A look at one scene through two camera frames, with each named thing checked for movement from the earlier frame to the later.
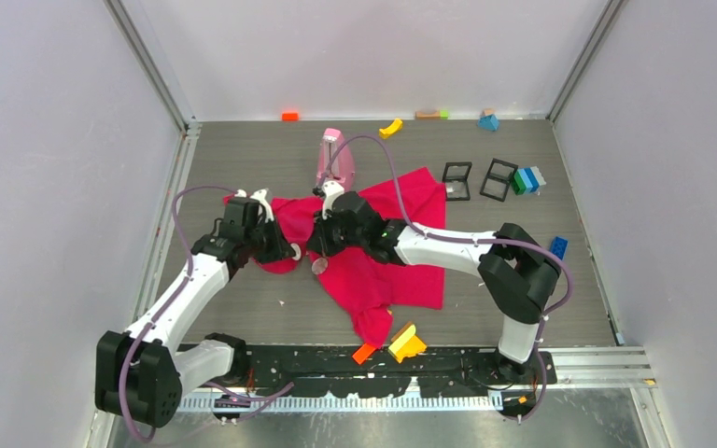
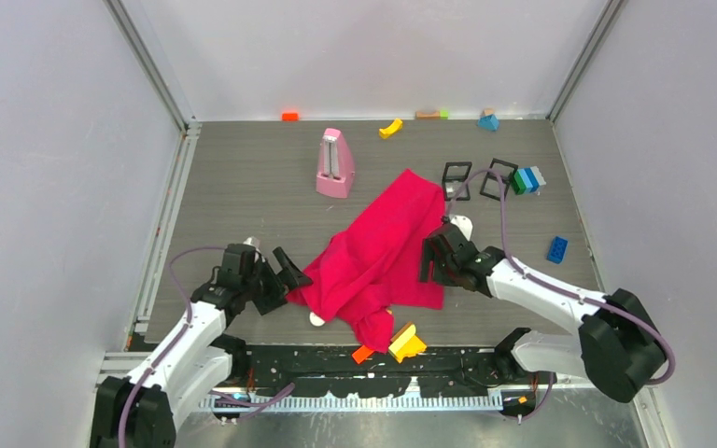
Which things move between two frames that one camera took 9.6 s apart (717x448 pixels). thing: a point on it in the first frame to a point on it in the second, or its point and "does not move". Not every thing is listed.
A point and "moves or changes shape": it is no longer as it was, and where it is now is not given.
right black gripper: (319, 243) to (428, 255)
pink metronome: (342, 169) does not move
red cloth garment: (368, 292) moves or changes shape
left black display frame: (456, 175) does not move
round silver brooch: (298, 252) to (316, 319)
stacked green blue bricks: (527, 180) does not move
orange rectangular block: (363, 353) does not move
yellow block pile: (404, 343) does not move
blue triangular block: (488, 121) does not move
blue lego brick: (558, 246) does not move
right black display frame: (499, 177) does not move
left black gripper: (281, 249) to (286, 280)
